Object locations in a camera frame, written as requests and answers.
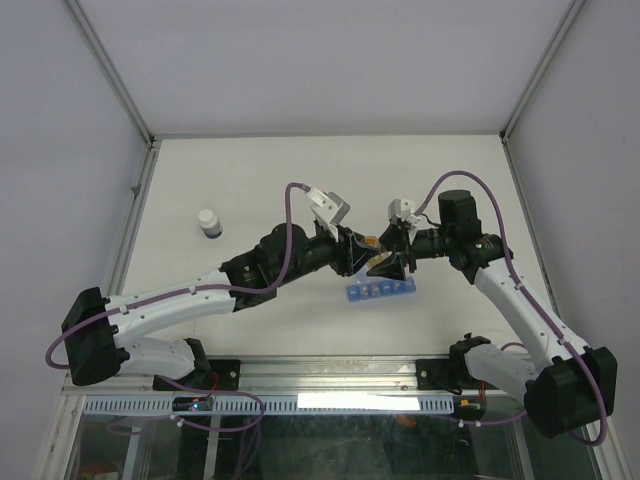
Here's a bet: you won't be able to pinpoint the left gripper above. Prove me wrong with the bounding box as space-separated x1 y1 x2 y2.
275 223 378 287

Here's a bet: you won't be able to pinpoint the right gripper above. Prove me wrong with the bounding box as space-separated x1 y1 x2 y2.
366 222 454 281

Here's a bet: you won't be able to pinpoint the clear bottle orange pills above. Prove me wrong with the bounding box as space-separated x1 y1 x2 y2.
367 241 391 269

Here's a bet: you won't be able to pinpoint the blue weekly pill organizer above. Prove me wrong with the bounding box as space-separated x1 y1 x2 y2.
345 268 416 303

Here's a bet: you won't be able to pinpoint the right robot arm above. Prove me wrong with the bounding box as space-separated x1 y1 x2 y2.
369 190 617 438

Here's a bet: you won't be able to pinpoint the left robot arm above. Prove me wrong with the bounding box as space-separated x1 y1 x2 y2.
61 224 379 389

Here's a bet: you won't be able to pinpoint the white capped pill bottle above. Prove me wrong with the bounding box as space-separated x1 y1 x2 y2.
198 209 223 239

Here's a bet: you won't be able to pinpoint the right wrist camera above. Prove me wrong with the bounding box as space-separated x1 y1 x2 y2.
388 199 419 225

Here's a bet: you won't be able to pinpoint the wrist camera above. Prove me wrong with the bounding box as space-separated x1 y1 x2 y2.
388 199 419 225
307 187 350 241

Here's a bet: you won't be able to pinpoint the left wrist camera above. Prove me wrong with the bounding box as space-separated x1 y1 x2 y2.
307 187 350 241

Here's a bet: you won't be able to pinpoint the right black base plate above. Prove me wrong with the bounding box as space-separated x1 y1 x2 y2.
415 358 481 395

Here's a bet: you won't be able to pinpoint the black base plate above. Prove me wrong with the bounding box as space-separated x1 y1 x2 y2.
175 358 242 391
415 358 481 395

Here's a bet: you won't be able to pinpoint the grey slotted cable duct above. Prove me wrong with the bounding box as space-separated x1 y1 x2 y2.
83 393 454 416

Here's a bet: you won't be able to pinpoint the aluminium mounting rail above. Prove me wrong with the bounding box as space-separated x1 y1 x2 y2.
62 353 506 399

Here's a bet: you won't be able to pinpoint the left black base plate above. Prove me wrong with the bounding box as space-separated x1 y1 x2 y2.
175 358 242 391

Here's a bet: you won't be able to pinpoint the right aluminium frame post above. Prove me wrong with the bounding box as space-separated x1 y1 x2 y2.
500 0 587 143

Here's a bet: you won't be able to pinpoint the aluminium frame post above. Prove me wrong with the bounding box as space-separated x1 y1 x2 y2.
62 0 155 146
500 0 587 143

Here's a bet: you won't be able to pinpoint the left aluminium frame post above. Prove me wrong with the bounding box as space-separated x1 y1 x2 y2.
62 0 155 146

